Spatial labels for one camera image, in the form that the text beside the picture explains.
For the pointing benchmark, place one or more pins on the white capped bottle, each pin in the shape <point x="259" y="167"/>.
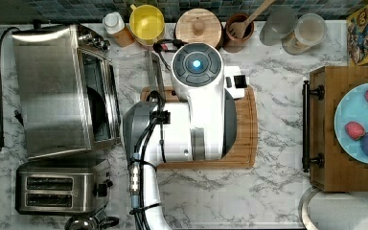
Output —
<point x="116" y="27"/>

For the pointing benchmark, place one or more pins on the glass jar with cereal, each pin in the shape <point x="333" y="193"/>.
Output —
<point x="310" y="30"/>

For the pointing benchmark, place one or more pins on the wooden spoon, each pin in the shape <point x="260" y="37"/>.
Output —
<point x="237" y="29"/>

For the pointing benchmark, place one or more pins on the stainless steel toaster oven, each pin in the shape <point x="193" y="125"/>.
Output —
<point x="55" y="107"/>

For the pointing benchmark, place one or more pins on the cereal box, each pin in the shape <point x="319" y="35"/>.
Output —
<point x="366" y="35"/>

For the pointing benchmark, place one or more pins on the empty clear glass jar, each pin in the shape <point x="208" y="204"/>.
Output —
<point x="280" y="23"/>

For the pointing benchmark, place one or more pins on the brown utensil holder cup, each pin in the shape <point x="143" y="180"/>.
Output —
<point x="232" y="44"/>

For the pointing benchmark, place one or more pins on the wooden drawer box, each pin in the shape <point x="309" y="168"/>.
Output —
<point x="330" y="167"/>

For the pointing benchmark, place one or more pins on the dark canister with wooden lid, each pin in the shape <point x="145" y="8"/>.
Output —
<point x="199" y="25"/>

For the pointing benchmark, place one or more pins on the glass oven door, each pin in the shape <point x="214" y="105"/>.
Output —
<point x="101" y="92"/>

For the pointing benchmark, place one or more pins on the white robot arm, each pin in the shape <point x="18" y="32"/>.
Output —
<point x="200" y="126"/>

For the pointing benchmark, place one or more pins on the steel kettle with black knob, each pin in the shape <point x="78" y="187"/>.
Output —
<point x="97" y="221"/>

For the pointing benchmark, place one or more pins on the stainless steel two-slot toaster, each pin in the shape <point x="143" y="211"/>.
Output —
<point x="68" y="188"/>

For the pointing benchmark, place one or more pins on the light blue plate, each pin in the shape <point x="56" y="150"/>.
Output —
<point x="353" y="107"/>

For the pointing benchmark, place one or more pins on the yellow mug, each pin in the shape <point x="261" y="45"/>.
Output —
<point x="147" y="24"/>

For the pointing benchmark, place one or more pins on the wooden cutting board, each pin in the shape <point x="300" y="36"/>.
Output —
<point x="243" y="153"/>

